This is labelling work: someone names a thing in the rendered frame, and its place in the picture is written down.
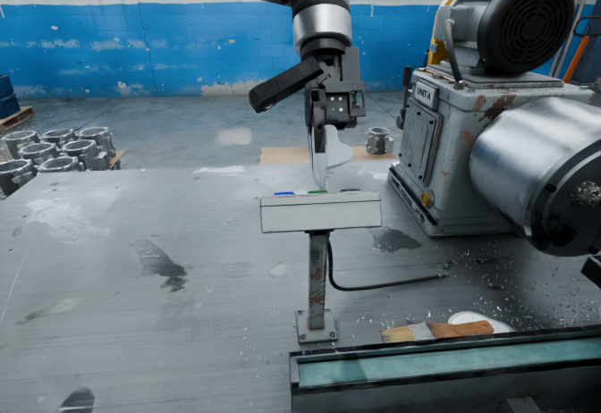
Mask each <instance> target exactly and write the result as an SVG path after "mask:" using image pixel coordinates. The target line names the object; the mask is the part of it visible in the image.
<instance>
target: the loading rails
mask: <svg viewBox="0 0 601 413"><path fill-rule="evenodd" d="M289 375H290V407H291V413H542V412H541V411H543V410H550V409H567V408H575V407H583V406H591V405H600V404H601V324H589V325H578V326H568V327H558V328H547V329H537V330H528V331H517V332H507V333H487V334H477V335H466V336H456V337H446V338H435V339H425V340H415V341H396V342H385V343H375V344H365V345H354V346H344V347H333V348H323V349H313V350H294V351H289Z"/></svg>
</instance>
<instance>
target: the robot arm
mask: <svg viewBox="0 0 601 413"><path fill-rule="evenodd" d="M262 1H267V2H270V3H274V4H281V5H284V6H289V7H291V8H292V27H293V44H294V51H295V53H296V54H297V55H299V56H300V63H298V64H296V65H294V66H293V67H291V68H290V69H288V70H286V71H284V72H282V73H280V74H278V75H276V76H274V78H272V79H270V80H267V81H266V82H262V83H260V84H258V85H257V86H256V87H254V88H253V89H251V90H250V92H249V99H250V104H251V105H252V107H253V109H254V110H255V112H256V113H258V114H259V113H261V112H265V111H266V110H268V109H270V108H272V107H273V106H275V105H276V104H277V103H278V102H280V101H282V100H284V99H285V98H287V97H289V96H290V95H292V94H294V93H296V92H298V91H299V90H301V89H304V92H303V96H304V97H305V123H306V127H308V142H309V158H310V163H311V170H312V175H313V179H314V180H315V182H316V183H317V185H318V187H319V188H320V189H324V188H325V180H326V170H329V169H332V168H335V167H337V166H340V165H344V164H346V163H347V162H349V161H351V160H352V158H353V149H352V148H351V147H349V146H347V145H345V144H343V143H341V142H340V141H339V139H338V132H337V131H343V130H344V129H345V128H355V126H356V125H357V124H358V122H357V117H360V116H366V103H365V89H364V80H360V59H359V48H358V47H351V46H352V36H351V14H350V0H262ZM359 91H361V94H362V108H360V106H359V105H356V103H357V102H358V100H357V96H356V94H357V93H358V92H359Z"/></svg>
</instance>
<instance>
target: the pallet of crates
mask: <svg viewBox="0 0 601 413"><path fill-rule="evenodd" d="M9 78H10V76H9V75H0V81H2V83H1V82H0V134H2V133H6V132H8V131H9V130H11V129H12V128H14V127H15V126H17V125H19V124H20V123H22V122H24V121H26V120H27V119H29V118H30V117H31V116H33V115H34V112H33V108H32V106H21V107H20V106H19V103H18V100H17V97H16V96H17V95H16V93H13V92H14V91H13V87H12V84H11V82H10V79H9ZM3 82H4V83H3ZM8 100H9V101H8ZM6 102H7V103H8V104H6ZM9 102H10V103H9ZM19 114H21V115H20V116H19ZM5 122H7V123H6V124H5V125H3V124H4V123H5Z"/></svg>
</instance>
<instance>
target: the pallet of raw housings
mask: <svg viewBox="0 0 601 413"><path fill-rule="evenodd" d="M112 137H113V134H112V132H109V129H108V128H106V127H105V128H101V127H100V128H92V129H85V130H83V131H80V132H79V133H78V134H75V132H74V129H70V130H69V129H67V130H66V129H64V130H63V129H61V130H56V131H49V132H47V133H44V134H43V135H42V136H41V137H40V135H38V132H37V131H21V132H18V131H17V132H14V133H13V134H8V135H6V136H4V137H3V138H2V139H1V140H2V141H3V142H4V145H3V148H1V149H0V152H1V154H2V156H3V158H0V203H1V202H2V201H4V200H5V199H6V198H8V197H9V196H11V195H12V194H13V193H14V192H15V191H16V190H18V189H20V188H21V187H22V186H24V185H25V184H26V183H28V182H29V181H31V180H32V179H33V178H35V177H36V176H38V175H39V174H41V173H66V172H90V171H113V170H121V166H120V164H121V160H120V159H119V158H120V156H121V155H122V154H123V152H124V151H115V150H116V146H115V145H114V144H113V141H112V139H111V138H112ZM118 159H119V160H118Z"/></svg>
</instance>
